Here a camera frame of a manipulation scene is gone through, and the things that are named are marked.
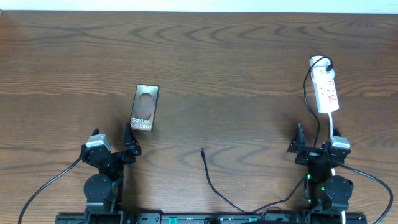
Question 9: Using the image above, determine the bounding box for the Galaxy S25 Ultra smartphone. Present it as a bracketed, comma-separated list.
[130, 85, 159, 132]

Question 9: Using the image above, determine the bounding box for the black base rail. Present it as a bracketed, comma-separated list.
[55, 212, 368, 224]

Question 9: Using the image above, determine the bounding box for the black USB charging cable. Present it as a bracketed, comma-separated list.
[200, 55, 335, 215]

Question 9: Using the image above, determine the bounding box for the black left camera cable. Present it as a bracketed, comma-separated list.
[17, 157, 84, 224]

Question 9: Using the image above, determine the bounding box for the white power strip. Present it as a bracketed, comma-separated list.
[311, 66, 339, 114]

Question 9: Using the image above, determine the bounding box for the white USB charger adapter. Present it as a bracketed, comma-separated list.
[308, 55, 335, 75]

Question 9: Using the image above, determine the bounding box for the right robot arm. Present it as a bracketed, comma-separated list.
[287, 124, 353, 223]

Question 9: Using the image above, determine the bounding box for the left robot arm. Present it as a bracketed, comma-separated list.
[79, 123, 141, 224]

